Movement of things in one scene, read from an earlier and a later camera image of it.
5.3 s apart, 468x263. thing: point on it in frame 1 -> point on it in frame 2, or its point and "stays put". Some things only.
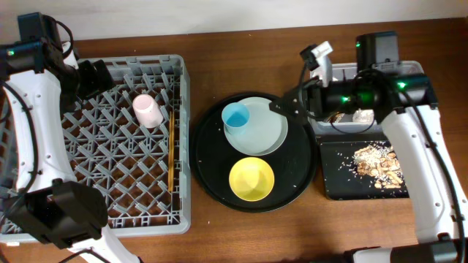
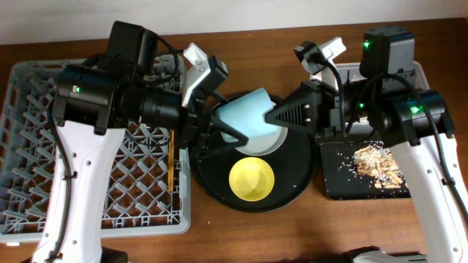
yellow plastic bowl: (251, 179) stays put
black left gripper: (96, 77) -> (193, 128)
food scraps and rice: (378, 160) stays put
